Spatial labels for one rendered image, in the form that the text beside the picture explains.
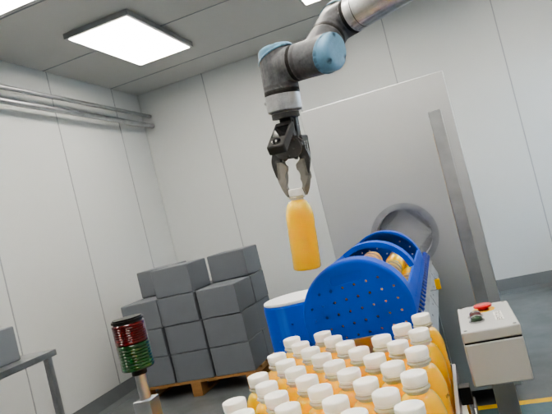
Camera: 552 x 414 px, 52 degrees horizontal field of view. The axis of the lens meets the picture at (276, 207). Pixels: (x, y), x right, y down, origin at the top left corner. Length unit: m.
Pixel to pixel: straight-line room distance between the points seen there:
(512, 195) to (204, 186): 3.65
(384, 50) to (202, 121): 2.39
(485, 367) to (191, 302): 4.28
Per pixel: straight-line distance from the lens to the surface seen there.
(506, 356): 1.10
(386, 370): 0.95
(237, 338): 5.13
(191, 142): 7.37
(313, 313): 1.48
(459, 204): 2.82
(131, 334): 1.13
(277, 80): 1.43
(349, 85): 6.82
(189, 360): 5.37
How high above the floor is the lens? 1.37
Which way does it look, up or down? 1 degrees up
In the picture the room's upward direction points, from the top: 14 degrees counter-clockwise
